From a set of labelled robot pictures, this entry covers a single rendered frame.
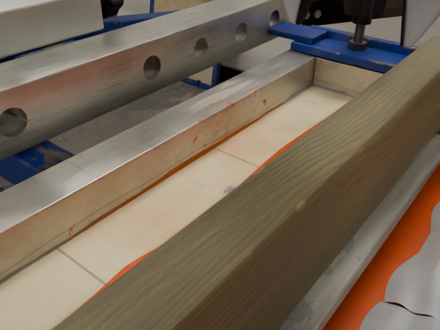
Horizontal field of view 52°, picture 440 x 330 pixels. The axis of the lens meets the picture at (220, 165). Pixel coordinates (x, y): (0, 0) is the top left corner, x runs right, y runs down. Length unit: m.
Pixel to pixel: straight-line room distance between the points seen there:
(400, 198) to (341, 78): 0.25
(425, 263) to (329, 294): 0.10
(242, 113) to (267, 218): 0.27
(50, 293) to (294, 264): 0.16
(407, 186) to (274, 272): 0.16
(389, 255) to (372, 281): 0.03
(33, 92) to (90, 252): 0.12
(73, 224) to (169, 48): 0.19
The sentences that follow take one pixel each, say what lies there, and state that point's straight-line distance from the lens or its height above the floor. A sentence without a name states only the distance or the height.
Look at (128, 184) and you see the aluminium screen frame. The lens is 0.34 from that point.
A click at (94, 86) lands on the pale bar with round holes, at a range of 0.38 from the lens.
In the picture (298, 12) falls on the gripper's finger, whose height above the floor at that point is 1.11.
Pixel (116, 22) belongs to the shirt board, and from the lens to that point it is 0.91.
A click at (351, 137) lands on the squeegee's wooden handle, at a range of 0.22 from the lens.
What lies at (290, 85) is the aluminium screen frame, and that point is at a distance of 0.49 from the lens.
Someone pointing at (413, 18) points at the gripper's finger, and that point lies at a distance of 0.20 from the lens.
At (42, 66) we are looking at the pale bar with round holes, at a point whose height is 1.04.
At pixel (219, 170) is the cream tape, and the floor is 0.96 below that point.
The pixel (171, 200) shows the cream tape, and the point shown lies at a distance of 0.34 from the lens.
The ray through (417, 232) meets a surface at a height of 0.96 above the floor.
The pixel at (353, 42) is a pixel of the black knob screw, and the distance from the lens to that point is 0.53.
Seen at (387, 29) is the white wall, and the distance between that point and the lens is 2.39.
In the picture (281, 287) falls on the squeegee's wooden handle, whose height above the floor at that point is 1.02.
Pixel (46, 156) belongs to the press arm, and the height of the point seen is 0.92.
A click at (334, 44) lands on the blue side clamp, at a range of 0.54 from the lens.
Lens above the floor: 1.16
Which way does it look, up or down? 33 degrees down
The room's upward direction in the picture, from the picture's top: straight up
